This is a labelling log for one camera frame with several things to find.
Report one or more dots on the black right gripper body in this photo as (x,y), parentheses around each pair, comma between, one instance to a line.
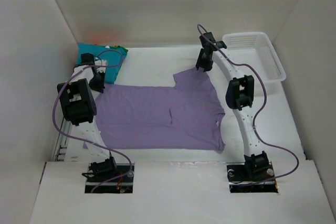
(204,62)

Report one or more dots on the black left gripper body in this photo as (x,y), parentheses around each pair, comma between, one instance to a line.
(97,83)

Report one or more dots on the teal t shirt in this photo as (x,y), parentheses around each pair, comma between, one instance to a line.
(112,56)

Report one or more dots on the green t shirt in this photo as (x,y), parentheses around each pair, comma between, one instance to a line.
(120,48)

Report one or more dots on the lilac t shirt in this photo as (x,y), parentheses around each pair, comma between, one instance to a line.
(185,116)

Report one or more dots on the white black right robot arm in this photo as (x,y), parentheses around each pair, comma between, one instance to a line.
(239,97)

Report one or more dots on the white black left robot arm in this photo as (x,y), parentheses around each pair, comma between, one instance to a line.
(78,106)

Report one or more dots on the white plastic basket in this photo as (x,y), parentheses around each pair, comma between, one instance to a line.
(256,50)

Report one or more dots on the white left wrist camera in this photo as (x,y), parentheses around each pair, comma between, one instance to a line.
(101,63)

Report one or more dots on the aluminium frame rail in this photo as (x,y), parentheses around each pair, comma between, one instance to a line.
(62,142)

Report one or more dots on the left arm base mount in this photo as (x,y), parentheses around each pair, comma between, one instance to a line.
(108,177)

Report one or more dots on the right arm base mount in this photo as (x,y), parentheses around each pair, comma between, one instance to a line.
(260,182)

